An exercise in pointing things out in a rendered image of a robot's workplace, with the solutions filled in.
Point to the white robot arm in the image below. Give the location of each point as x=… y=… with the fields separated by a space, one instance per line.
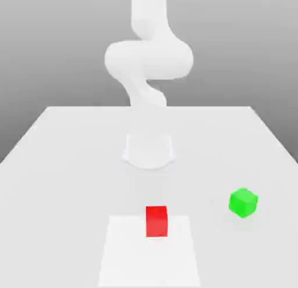
x=149 y=59

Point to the small green cube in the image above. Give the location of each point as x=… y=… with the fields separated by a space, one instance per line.
x=243 y=202

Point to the small red cube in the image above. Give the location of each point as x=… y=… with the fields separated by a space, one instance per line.
x=156 y=222

